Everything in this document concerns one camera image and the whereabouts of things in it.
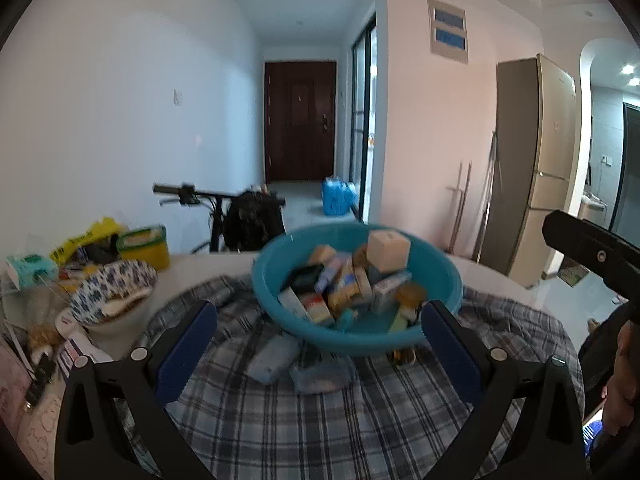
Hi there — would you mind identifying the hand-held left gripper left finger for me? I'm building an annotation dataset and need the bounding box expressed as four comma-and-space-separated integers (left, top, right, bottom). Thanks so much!
55, 300, 219, 480

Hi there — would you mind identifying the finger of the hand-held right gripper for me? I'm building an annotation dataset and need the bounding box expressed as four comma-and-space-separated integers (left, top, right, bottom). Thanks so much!
542, 211, 640, 311

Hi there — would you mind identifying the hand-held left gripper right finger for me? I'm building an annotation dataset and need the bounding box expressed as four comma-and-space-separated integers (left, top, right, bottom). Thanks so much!
421, 300, 587, 480

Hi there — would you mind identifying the teal plastic basin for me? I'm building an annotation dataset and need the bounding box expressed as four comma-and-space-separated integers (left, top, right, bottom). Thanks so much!
251, 224, 463, 357

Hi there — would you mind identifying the white cardboard box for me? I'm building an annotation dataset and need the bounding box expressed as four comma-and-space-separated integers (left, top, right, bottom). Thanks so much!
367, 230, 412, 273

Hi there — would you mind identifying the person's right hand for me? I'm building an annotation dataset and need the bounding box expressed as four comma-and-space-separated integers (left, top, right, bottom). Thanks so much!
602, 317, 640, 436

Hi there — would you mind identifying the patterned floor mat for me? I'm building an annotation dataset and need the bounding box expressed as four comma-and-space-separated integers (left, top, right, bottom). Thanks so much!
557, 260, 591, 286

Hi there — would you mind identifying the orange sponge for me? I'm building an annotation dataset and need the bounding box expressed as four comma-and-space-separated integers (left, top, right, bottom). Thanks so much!
400, 282, 426, 307

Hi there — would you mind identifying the light blue wipes packet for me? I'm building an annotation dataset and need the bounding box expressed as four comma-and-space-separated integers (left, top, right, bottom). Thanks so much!
247, 332, 303, 386
290, 360, 358, 393

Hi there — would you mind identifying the blue and white box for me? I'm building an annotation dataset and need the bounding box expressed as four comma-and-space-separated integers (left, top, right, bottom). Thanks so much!
372, 272, 412, 311

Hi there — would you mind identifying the beige refrigerator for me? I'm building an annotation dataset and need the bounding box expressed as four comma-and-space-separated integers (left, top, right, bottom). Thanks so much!
480, 54, 577, 288

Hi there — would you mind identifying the blue floral ceramic bowl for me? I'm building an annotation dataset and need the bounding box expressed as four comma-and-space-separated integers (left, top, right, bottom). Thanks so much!
70, 261, 158, 341

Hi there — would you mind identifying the yellow container with green lid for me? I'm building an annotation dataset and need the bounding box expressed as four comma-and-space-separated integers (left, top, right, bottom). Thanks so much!
116, 225, 171, 271

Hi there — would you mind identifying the wooden floor rack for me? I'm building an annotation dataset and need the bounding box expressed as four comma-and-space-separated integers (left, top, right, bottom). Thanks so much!
447, 160, 473, 256

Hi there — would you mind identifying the black small box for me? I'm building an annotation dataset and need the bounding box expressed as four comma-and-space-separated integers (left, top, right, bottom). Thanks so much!
290, 265, 323, 293

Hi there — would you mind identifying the clear snack bag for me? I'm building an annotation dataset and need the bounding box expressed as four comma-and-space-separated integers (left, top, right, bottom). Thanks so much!
27, 322, 63, 361

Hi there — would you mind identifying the blue plaid cloth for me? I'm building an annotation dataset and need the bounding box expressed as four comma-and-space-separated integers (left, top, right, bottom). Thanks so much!
120, 272, 586, 480

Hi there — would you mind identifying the black bicycle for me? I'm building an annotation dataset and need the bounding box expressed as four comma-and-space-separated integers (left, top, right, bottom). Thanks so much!
152, 182, 288, 253

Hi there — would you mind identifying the yellow plastic bag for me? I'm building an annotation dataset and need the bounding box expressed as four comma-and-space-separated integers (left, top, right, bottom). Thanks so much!
50, 217, 123, 263

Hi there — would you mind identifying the pink bear notebook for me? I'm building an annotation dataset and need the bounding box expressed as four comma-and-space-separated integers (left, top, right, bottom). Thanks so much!
0, 340, 63, 466

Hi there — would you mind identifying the teal tissue pack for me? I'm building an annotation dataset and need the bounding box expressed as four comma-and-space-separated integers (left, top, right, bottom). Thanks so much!
6, 254, 60, 291

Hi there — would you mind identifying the blue plastic bag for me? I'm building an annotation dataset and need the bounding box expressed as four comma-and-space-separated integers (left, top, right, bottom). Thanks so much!
322, 176, 358, 216

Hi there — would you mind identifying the black framed glass door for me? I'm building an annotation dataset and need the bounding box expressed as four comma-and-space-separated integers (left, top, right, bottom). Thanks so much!
350, 4, 378, 223

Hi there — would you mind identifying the dark brown entrance door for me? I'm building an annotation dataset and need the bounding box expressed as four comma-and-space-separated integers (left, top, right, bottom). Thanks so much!
264, 60, 337, 184

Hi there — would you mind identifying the white mop handle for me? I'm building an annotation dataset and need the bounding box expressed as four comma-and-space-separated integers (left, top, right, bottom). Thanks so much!
477, 132, 501, 261

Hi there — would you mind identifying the wall electrical panel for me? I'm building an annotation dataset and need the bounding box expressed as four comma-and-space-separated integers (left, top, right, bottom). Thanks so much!
428, 0, 469, 64

